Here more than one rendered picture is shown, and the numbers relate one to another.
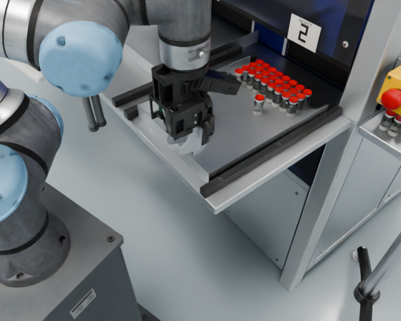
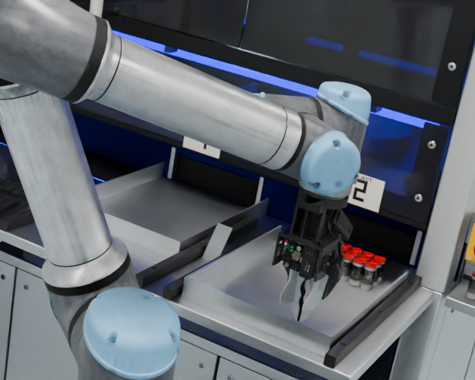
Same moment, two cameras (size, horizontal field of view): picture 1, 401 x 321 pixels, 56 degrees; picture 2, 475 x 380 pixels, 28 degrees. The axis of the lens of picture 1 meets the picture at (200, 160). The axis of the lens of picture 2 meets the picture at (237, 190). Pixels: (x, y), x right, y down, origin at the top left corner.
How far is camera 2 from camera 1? 92 cm
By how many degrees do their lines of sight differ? 35
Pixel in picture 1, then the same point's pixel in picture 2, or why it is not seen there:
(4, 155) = (147, 296)
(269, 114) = (341, 289)
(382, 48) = (464, 197)
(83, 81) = (339, 178)
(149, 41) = (117, 212)
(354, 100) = (436, 265)
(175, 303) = not seen: outside the picture
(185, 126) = (321, 266)
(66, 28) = (334, 135)
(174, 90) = (321, 220)
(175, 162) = (269, 338)
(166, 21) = not seen: hidden behind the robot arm
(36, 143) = not seen: hidden behind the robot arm
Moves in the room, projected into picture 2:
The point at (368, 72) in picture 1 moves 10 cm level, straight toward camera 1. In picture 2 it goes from (451, 227) to (459, 248)
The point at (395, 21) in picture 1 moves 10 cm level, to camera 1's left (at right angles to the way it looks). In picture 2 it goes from (473, 168) to (426, 167)
